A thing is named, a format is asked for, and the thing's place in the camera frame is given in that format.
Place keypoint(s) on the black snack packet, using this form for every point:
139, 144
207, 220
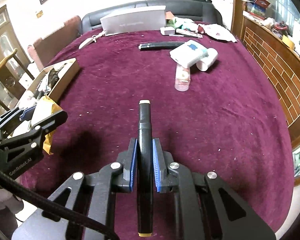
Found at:
49, 81

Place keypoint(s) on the black marker yellow cap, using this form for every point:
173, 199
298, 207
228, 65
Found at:
145, 170

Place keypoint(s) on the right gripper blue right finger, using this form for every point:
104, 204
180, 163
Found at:
172, 177

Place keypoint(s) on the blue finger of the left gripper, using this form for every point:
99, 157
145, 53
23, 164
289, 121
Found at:
27, 113

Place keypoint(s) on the purple velvet table cloth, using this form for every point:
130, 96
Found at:
230, 120

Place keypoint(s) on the clear packaged pink item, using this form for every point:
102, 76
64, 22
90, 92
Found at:
182, 78

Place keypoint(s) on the black leather sofa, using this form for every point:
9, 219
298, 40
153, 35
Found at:
196, 10

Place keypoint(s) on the white key fob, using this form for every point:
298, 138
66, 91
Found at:
90, 40

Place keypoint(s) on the wooden glass cabinet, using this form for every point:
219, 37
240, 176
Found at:
8, 39

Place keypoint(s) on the white red plastic bag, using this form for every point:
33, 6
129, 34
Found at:
218, 32

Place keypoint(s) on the shallow cardboard tray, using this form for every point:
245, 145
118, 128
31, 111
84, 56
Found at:
67, 74

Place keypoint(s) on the wooden chair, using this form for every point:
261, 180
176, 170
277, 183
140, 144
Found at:
14, 76

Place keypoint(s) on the wooden sideboard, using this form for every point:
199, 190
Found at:
280, 64

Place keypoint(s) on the white paper roll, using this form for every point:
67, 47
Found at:
208, 60

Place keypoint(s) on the white teal tissue pack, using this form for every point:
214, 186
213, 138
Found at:
188, 53

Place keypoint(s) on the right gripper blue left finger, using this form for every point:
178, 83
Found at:
116, 177

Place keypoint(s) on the small white box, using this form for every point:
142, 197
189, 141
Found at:
167, 31

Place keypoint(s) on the green white packet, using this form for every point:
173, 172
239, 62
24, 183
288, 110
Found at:
182, 23

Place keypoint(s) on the black marker on cloth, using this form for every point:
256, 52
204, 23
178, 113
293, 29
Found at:
159, 46

